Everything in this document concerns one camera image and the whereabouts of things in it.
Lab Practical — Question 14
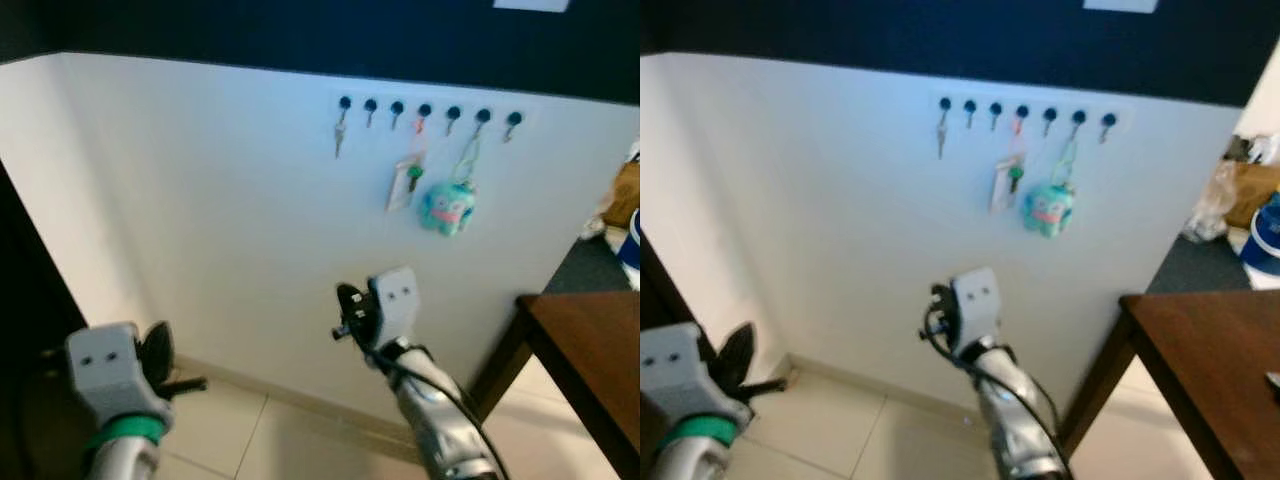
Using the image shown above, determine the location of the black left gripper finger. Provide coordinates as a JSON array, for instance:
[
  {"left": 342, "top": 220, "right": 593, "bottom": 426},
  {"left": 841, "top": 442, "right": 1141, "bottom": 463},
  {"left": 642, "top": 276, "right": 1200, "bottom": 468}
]
[
  {"left": 140, "top": 320, "right": 175, "bottom": 374},
  {"left": 717, "top": 321, "right": 758, "bottom": 374}
]

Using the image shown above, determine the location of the green key with white tag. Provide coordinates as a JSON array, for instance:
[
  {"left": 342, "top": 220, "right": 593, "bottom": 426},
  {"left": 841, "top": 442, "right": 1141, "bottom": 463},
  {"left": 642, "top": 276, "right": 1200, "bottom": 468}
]
[
  {"left": 989, "top": 120, "right": 1029, "bottom": 215},
  {"left": 385, "top": 118, "right": 431, "bottom": 214}
]

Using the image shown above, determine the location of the dark wooden cabinet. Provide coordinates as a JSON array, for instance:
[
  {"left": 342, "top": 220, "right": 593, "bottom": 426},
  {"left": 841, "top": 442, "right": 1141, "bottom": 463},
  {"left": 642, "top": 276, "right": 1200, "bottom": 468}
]
[{"left": 0, "top": 158, "right": 89, "bottom": 480}]

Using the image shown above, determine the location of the blue white cup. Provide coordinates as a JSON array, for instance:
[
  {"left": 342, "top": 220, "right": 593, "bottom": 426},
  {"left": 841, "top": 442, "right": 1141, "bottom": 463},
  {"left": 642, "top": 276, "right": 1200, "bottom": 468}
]
[
  {"left": 1239, "top": 194, "right": 1280, "bottom": 277},
  {"left": 617, "top": 207, "right": 641, "bottom": 292}
]

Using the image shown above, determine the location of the dark brown wooden table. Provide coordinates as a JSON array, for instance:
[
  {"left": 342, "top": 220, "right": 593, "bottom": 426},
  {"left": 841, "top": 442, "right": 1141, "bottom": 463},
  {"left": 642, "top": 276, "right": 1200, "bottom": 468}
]
[
  {"left": 468, "top": 291, "right": 641, "bottom": 480},
  {"left": 1058, "top": 289, "right": 1280, "bottom": 480}
]

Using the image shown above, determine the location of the dark grey counter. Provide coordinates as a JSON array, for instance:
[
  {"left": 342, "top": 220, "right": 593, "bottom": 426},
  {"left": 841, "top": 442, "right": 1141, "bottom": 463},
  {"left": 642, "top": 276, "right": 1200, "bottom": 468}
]
[
  {"left": 543, "top": 234, "right": 637, "bottom": 295},
  {"left": 1144, "top": 234, "right": 1263, "bottom": 295}
]

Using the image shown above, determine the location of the brown cardboard box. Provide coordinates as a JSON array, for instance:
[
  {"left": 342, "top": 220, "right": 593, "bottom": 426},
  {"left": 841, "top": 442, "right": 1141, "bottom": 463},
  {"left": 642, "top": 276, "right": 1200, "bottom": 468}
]
[
  {"left": 602, "top": 158, "right": 641, "bottom": 230},
  {"left": 1224, "top": 158, "right": 1280, "bottom": 230}
]

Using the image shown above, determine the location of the clear plastic bag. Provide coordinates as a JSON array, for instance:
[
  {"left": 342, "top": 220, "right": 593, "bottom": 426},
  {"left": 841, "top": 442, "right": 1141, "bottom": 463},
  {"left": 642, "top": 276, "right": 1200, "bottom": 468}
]
[
  {"left": 579, "top": 198, "right": 614, "bottom": 242},
  {"left": 1181, "top": 163, "right": 1238, "bottom": 244}
]

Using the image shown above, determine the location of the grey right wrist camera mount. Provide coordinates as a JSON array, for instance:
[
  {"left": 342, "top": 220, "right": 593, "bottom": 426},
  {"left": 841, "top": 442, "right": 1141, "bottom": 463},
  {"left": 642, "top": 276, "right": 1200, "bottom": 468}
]
[
  {"left": 367, "top": 266, "right": 420, "bottom": 348},
  {"left": 949, "top": 266, "right": 1004, "bottom": 348}
]

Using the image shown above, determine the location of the teal plush toy keychain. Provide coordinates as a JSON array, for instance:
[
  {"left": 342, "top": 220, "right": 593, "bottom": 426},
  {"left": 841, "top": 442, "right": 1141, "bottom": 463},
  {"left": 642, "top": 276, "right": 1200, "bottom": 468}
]
[
  {"left": 1019, "top": 127, "right": 1083, "bottom": 240},
  {"left": 417, "top": 124, "right": 487, "bottom": 239}
]

